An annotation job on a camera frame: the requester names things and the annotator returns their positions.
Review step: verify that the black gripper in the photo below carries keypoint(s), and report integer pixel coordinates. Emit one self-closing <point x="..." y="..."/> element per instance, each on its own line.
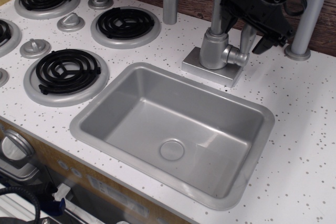
<point x="264" y="15"/>

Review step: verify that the grey faucet lever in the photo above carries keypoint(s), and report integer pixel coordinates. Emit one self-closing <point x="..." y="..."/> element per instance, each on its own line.
<point x="240" y="56"/>

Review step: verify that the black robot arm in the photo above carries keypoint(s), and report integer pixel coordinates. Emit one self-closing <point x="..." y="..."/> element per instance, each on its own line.
<point x="293" y="8"/>

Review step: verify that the grey toy faucet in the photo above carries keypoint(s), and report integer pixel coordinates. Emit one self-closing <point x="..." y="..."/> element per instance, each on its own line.
<point x="211" y="61"/>

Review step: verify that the grey support pole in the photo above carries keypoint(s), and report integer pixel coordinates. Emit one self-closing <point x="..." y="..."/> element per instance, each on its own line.
<point x="299" y="50"/>

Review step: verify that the back right stove burner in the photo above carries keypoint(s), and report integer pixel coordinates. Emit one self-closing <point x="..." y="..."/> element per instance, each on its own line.
<point x="125" y="28"/>

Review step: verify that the grey toy sink basin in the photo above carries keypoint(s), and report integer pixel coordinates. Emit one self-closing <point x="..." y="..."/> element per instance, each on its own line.
<point x="200" y="141"/>

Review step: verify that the grey stove knob top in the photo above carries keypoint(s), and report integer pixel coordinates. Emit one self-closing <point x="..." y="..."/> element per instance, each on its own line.
<point x="100" y="4"/>

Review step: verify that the grey stove knob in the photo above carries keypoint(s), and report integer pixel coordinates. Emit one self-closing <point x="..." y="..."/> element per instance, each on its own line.
<point x="71" y="23"/>
<point x="100" y="4"/>
<point x="35" y="48"/>

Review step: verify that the grey stove knob middle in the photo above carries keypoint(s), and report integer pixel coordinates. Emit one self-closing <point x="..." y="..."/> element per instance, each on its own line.
<point x="71" y="23"/>

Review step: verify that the front right stove burner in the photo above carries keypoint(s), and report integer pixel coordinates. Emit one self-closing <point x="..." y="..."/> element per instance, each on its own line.
<point x="66" y="77"/>

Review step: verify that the back left stove burner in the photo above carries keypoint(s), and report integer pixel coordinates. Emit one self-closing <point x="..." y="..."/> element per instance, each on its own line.
<point x="44" y="9"/>

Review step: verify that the grey stove knob lower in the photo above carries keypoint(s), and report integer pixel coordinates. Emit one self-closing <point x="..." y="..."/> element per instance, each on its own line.
<point x="35" y="48"/>

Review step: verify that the left edge stove burner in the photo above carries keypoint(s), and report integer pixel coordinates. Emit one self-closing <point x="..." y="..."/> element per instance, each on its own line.
<point x="10" y="36"/>

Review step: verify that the grey stove knob edge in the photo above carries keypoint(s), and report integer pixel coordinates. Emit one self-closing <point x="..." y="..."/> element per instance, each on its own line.
<point x="4" y="77"/>

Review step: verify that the grey round oven dial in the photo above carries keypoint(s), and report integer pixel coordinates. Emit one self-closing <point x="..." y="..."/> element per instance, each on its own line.
<point x="15" y="149"/>

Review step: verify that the blue clamp handle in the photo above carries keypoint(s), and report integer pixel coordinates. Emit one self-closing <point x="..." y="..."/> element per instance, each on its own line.
<point x="57" y="208"/>

